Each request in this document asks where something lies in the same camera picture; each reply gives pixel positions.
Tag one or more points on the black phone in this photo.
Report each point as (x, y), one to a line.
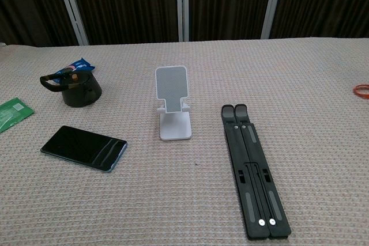
(78, 146)

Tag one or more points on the white folding phone stand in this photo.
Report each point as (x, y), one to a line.
(171, 90)

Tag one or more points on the black folding laptop stand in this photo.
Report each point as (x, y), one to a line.
(253, 153)

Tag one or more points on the beige woven tablecloth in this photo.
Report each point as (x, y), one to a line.
(184, 194)

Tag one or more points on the blue cookie snack packet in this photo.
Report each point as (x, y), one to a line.
(82, 65)

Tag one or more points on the green sachet packet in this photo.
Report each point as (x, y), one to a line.
(11, 113)

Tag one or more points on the white partition frame post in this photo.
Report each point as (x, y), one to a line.
(182, 7)
(272, 4)
(70, 7)

